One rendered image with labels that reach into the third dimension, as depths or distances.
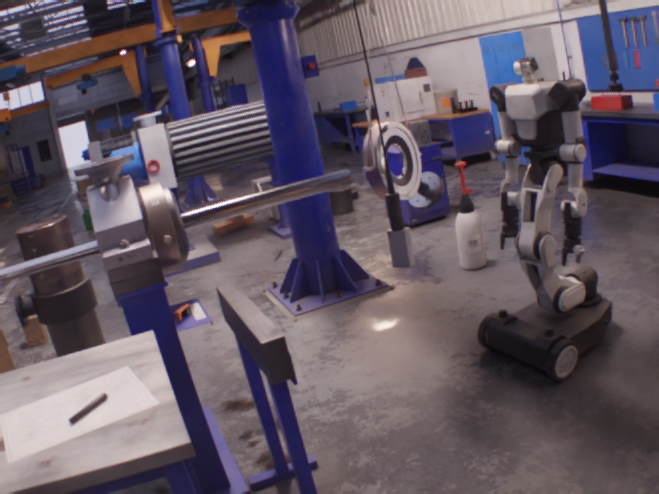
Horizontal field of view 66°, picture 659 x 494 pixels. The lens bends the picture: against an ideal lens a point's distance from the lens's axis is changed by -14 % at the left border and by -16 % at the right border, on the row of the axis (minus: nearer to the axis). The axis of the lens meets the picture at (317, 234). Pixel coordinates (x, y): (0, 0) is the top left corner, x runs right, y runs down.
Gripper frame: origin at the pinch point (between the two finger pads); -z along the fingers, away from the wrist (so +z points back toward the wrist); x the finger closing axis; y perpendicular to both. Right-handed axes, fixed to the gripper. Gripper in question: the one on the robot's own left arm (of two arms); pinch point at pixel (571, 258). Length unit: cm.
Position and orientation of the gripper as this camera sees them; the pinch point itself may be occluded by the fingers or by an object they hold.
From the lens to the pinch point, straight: 274.5
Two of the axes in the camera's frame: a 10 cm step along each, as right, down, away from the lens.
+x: -9.1, 0.9, -4.1
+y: 4.2, 1.5, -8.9
